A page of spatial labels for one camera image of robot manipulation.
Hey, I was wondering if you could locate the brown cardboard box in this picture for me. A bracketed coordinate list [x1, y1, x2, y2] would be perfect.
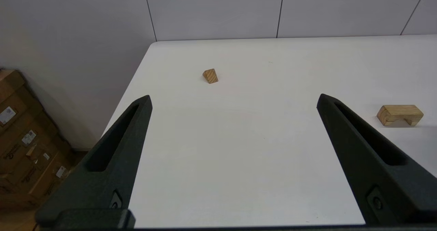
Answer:
[0, 120, 59, 165]
[0, 69, 45, 136]
[0, 144, 74, 209]

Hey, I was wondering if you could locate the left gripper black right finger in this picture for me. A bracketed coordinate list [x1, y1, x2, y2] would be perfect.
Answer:
[316, 93, 437, 226]

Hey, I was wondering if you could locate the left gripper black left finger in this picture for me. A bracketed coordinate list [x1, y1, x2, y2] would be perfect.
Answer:
[34, 94, 153, 230]

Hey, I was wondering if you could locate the triangular wooden building block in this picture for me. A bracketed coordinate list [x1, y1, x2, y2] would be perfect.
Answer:
[202, 68, 219, 84]

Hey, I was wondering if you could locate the arched wooden building block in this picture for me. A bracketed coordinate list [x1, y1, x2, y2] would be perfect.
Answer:
[376, 105, 424, 127]

